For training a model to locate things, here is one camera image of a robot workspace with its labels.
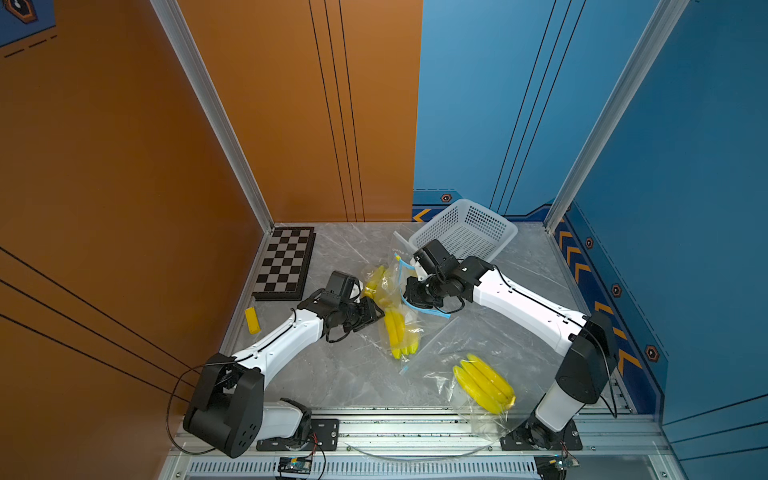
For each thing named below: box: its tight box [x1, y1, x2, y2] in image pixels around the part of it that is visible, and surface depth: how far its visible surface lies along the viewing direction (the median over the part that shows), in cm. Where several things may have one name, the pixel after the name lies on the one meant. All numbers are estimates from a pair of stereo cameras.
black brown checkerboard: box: [252, 227, 317, 301], surface depth 107 cm
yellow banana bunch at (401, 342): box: [384, 308, 419, 360], surface depth 86 cm
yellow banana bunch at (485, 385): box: [453, 353, 516, 414], surface depth 81 cm
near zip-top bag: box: [400, 317, 546, 441], surface depth 84 cm
